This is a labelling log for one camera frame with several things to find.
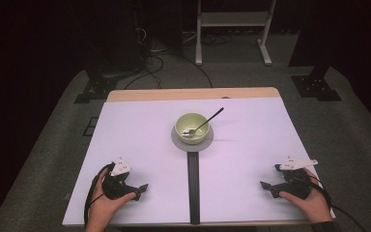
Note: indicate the black stand base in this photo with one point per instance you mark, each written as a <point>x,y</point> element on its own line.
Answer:
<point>98,88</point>
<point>312,85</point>

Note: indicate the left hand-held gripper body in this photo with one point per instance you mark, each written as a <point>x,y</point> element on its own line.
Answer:
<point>114,188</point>

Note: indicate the person's left hand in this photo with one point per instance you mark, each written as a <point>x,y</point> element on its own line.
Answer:
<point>101,209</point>

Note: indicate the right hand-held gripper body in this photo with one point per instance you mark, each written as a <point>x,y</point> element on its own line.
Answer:
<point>298,183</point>

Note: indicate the dark equipment cabinet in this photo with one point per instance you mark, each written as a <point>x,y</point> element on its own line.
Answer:
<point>119,32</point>

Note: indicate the black floor frame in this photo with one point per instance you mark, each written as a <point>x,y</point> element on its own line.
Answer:
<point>90,126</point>

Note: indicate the white table sheet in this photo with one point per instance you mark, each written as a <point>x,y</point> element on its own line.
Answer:
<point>135,135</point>

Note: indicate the white metal stand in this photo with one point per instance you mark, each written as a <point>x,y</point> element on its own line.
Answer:
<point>232,19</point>

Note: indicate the black strip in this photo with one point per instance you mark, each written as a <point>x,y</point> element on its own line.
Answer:
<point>193,187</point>

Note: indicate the green bowl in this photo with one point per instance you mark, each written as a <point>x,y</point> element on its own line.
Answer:
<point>186,121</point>

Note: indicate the person's right hand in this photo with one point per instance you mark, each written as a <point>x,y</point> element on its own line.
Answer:
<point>317,206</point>

